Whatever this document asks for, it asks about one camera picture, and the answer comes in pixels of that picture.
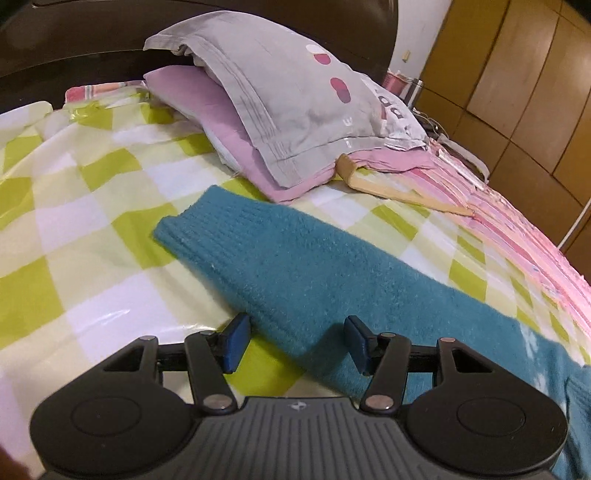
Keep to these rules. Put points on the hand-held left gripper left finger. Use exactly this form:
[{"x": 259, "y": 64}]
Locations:
[{"x": 236, "y": 344}]

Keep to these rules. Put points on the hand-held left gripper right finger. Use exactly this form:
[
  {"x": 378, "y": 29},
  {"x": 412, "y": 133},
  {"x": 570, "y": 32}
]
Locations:
[{"x": 356, "y": 344}]

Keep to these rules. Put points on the teal knitted sweater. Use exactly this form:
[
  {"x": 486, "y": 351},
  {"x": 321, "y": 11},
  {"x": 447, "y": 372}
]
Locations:
[{"x": 318, "y": 295}]

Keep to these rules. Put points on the green white checked bed sheet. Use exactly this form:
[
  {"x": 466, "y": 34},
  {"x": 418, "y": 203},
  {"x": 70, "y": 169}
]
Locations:
[{"x": 92, "y": 221}]

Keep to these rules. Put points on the pink striped blanket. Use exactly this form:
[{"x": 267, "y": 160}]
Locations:
[{"x": 517, "y": 221}]

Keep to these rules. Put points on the purple pillow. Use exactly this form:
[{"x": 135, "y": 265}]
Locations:
[{"x": 217, "y": 129}]

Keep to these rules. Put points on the grey patterned pillow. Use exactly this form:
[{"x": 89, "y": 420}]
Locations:
[{"x": 286, "y": 97}]

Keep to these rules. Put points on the pink storage container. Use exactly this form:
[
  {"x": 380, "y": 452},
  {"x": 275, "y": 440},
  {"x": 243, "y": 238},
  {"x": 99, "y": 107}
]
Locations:
[{"x": 396, "y": 84}]

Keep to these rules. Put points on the wooden wardrobe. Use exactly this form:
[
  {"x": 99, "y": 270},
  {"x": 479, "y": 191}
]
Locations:
[{"x": 531, "y": 78}]

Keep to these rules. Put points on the dark brown headboard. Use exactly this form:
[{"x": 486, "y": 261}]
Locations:
[{"x": 69, "y": 37}]

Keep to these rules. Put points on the wall light switch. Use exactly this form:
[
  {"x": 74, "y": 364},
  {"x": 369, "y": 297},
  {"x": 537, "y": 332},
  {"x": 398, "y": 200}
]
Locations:
[{"x": 406, "y": 55}]

